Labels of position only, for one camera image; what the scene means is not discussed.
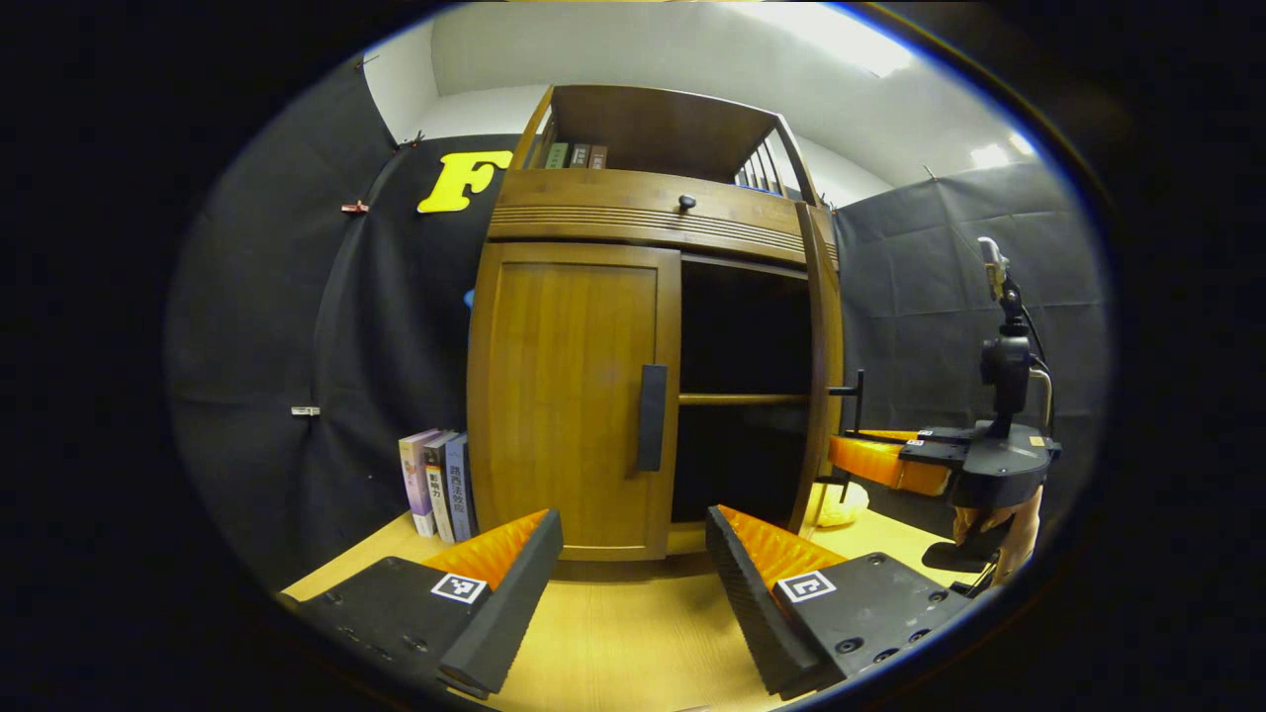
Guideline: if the wooden double-door shoe cabinet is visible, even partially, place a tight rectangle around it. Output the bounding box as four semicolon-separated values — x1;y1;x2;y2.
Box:
467;84;847;563

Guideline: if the wooden drawer with black knob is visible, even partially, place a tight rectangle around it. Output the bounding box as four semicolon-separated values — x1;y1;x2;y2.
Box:
487;168;812;266

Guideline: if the large ceiling light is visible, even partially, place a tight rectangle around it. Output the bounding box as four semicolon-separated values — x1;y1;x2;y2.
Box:
732;2;916;78

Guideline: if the wooden shoe cabinet door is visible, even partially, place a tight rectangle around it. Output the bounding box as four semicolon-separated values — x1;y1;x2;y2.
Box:
788;201;866;535
467;242;683;562

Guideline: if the black backdrop cloth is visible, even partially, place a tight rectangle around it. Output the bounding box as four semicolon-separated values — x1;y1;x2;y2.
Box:
168;59;1109;594

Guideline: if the yellow cloth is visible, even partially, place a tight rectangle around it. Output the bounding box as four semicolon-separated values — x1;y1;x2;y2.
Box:
813;482;871;528

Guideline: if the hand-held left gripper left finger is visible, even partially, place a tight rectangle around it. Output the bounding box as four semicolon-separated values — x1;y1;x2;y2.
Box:
277;508;565;701

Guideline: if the small ceiling light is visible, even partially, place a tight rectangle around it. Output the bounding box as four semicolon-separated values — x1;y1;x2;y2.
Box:
969;133;1035;169

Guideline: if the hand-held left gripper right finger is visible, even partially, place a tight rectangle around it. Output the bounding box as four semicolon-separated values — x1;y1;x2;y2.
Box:
705;504;975;703

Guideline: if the black and yellow book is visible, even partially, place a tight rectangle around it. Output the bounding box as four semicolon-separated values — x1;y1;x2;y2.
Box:
423;432;458;545

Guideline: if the lavender book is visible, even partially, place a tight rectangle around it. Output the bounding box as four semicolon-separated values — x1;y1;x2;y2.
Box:
399;429;443;538

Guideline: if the blue-grey book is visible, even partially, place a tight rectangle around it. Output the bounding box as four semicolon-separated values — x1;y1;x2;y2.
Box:
445;432;478;542

